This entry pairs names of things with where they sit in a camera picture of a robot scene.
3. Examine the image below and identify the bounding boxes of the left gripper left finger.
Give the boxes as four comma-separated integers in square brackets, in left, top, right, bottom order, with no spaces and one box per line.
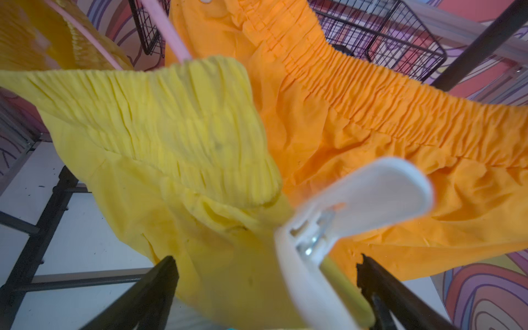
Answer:
[83,256,180,329]

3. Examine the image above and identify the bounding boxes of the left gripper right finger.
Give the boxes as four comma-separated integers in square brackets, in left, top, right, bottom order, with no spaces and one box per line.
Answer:
[357,255,456,330]

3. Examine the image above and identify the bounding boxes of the white clothespin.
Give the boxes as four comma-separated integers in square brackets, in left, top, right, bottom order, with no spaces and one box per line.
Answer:
[274,158,434,329]

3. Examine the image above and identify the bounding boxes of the yellow shorts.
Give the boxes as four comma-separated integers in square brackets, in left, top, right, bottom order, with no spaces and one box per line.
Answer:
[0,0,376,330]

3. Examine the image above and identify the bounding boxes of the orange shorts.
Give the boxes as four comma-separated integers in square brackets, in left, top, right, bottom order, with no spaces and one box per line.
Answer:
[170,1,527,281]

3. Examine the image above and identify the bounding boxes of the black clothes rack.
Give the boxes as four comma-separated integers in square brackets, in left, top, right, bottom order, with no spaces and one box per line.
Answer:
[1,166,149,329]

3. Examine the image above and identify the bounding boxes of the black wire basket back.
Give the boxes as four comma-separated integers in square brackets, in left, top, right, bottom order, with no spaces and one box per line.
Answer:
[127,0,448,83]

